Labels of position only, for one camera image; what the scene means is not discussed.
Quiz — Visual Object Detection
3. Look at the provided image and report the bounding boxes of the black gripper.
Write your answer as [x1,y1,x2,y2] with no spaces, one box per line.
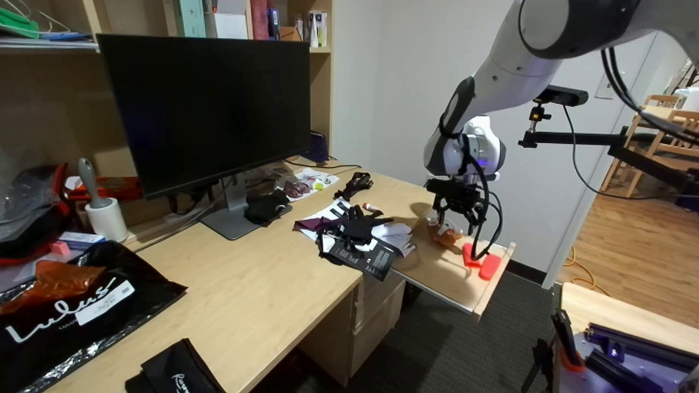
[425,178,490,237]

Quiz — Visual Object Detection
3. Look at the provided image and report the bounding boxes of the brown tape dispenser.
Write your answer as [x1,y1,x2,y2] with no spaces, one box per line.
[429,221,465,252]

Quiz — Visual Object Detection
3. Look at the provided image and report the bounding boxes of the wooden pull-out drawer tray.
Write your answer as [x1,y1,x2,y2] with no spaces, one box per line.
[391,217,517,319]

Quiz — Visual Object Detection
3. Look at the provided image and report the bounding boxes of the wooden desk drawer cabinet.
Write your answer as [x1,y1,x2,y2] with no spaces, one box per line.
[297,272,408,390]

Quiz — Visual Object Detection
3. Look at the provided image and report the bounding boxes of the purple plastic tray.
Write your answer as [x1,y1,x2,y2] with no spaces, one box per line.
[582,322,699,393]

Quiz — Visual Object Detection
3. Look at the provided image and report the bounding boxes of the black tray with objects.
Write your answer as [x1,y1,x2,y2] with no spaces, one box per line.
[0,239,188,393]

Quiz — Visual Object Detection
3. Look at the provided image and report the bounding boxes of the small red plastic block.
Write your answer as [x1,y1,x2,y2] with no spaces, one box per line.
[461,242,484,272]

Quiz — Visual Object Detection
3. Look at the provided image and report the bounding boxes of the white paper sheets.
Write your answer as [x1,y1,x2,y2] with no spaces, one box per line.
[293,196,420,257]

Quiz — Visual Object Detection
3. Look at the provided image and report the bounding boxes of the long red plastic block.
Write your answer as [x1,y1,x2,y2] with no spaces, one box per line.
[476,252,505,281]

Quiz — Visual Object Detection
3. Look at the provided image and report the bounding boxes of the black product tag card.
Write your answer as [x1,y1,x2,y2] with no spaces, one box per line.
[319,239,404,284]

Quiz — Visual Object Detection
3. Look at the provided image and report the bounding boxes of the printed leaflet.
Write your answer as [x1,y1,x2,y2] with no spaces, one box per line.
[280,166,342,203]

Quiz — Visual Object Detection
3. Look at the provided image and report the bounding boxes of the dark blue cup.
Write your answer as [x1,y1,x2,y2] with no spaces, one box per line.
[309,129,330,164]

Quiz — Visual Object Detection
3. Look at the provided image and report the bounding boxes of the black folded cloth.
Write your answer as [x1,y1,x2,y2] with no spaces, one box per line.
[243,189,293,228]

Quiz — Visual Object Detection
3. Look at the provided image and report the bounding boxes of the small wooden side table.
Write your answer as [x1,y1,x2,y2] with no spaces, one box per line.
[560,281,699,393]

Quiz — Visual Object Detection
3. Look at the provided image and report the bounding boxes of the wooden chair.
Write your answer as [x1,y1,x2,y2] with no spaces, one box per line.
[598,89,699,202]

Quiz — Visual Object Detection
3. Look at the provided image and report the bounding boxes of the grey monitor stand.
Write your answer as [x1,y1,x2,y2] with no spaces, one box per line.
[200,173,293,242]

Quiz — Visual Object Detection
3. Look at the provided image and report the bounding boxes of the black computer monitor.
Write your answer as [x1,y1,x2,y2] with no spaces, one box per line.
[96,34,315,202]

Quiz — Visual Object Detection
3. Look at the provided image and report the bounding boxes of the red book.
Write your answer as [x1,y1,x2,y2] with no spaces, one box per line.
[250,0,274,41]

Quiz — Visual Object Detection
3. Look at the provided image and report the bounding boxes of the white box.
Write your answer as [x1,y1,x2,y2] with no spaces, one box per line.
[212,0,251,41]

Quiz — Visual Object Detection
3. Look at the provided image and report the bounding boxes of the teal flat box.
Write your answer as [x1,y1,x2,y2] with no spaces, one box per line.
[178,0,210,39]

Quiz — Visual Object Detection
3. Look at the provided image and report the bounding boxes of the red fabric bag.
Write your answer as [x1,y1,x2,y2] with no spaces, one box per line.
[51,162,143,208]

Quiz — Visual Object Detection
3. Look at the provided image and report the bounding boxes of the orange plastic wrapper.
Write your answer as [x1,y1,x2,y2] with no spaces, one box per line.
[0,261,110,317]

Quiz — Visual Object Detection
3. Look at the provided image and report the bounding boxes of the wooden shelf unit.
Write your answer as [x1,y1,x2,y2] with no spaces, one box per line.
[0,0,335,193]

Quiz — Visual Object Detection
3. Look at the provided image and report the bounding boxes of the grey plastic bag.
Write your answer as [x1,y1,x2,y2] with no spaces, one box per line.
[0,164,61,244]

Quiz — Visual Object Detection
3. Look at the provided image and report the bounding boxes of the green shelf item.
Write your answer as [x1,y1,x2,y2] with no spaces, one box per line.
[0,6,44,41]

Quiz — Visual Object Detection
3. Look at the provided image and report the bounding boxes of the black tangled straps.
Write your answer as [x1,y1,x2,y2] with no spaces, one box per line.
[315,205,396,257]

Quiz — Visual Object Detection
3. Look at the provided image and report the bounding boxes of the small black strap item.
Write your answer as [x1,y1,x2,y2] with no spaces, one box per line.
[333,170,376,203]

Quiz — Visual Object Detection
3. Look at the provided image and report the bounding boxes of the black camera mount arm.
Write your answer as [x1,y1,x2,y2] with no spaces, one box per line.
[517,101,699,196]

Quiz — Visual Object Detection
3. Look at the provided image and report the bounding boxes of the orange handled tool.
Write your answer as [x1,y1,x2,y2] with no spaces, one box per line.
[551,309,591,373]

